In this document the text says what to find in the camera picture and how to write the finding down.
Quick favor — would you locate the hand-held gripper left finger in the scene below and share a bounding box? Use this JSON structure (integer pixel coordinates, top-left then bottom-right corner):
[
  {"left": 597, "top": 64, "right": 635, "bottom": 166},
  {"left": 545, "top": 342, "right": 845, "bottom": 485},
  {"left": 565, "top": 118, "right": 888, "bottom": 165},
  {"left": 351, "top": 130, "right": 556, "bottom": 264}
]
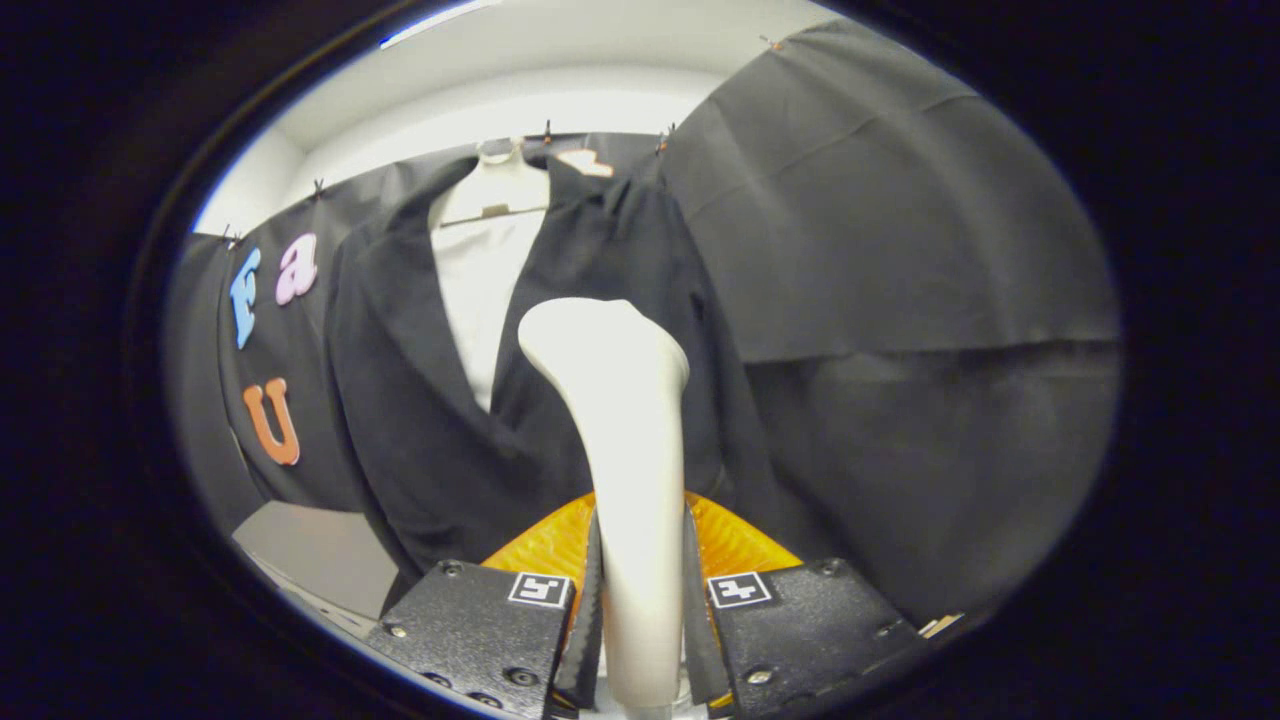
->
[{"left": 362, "top": 490, "right": 604, "bottom": 719}]

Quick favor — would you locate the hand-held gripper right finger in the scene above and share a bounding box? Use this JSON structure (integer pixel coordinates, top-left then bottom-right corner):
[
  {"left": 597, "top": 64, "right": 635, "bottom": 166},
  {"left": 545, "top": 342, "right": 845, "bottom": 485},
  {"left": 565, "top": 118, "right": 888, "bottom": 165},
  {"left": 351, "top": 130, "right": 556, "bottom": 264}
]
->
[{"left": 685, "top": 490, "right": 926, "bottom": 713}]

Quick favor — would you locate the white garment steamer head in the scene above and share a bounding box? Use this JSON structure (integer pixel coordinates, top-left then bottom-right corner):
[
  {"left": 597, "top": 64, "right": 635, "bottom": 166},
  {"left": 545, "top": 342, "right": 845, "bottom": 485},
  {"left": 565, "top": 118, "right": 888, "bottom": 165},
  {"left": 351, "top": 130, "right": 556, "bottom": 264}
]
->
[{"left": 517, "top": 297, "right": 691, "bottom": 713}]

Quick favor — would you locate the black blazer jacket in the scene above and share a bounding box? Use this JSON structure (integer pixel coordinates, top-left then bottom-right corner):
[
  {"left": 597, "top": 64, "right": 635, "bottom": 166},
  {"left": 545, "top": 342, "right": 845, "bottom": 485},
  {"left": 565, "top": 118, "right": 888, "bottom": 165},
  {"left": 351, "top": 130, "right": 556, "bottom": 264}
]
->
[{"left": 325, "top": 150, "right": 801, "bottom": 601}]

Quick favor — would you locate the grey cabinet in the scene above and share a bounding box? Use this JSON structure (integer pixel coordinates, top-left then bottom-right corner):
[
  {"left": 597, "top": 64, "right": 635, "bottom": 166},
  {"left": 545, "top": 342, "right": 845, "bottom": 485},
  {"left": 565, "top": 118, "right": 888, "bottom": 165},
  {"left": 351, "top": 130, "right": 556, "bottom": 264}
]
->
[{"left": 232, "top": 500, "right": 401, "bottom": 641}]

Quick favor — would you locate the white fabric ironing panel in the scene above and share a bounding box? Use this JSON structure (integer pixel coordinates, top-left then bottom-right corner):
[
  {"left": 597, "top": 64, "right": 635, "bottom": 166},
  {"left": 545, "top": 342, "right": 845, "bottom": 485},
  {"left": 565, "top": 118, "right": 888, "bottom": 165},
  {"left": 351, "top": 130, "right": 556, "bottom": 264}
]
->
[{"left": 430, "top": 205, "right": 549, "bottom": 413}]

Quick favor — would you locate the black backdrop cloth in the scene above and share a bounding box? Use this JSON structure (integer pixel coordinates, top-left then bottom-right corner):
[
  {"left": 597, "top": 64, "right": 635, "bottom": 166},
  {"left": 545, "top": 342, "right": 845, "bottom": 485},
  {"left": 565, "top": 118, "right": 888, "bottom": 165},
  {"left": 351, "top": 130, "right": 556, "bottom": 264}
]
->
[{"left": 165, "top": 18, "right": 1121, "bottom": 626}]

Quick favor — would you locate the white plastic hanger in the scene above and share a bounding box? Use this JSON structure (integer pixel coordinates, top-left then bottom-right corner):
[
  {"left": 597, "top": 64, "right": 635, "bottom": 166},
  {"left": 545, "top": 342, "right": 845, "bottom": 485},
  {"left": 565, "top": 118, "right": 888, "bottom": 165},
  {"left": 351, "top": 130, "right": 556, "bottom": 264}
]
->
[{"left": 428, "top": 140, "right": 551, "bottom": 229}]

